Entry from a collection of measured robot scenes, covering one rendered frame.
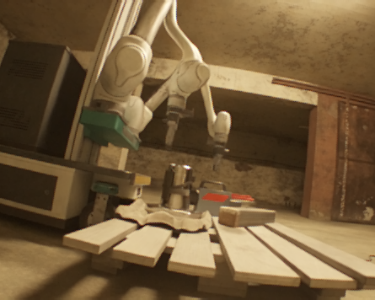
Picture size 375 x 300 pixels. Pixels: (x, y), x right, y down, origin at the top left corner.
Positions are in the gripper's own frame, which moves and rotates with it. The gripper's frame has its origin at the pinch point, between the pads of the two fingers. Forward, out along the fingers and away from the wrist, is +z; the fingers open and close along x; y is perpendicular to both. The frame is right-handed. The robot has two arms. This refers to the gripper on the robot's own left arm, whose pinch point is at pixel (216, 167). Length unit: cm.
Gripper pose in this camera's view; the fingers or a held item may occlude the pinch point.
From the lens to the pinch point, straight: 160.5
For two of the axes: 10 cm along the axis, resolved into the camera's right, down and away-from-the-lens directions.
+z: -1.6, 9.7, -1.8
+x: -1.6, 1.5, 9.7
